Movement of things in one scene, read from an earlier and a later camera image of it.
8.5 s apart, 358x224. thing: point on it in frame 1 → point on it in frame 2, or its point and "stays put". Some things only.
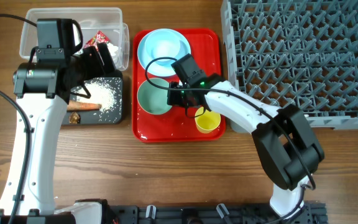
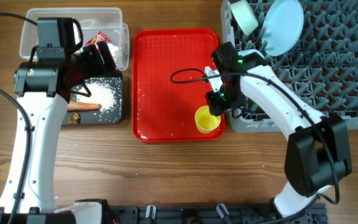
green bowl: [153, 100] → [245, 16]
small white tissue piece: [112, 48] stays put
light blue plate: [159, 70] → [283, 27]
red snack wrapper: [99, 38] stays put
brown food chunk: [74, 118] stays put
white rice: [106, 91] stays put
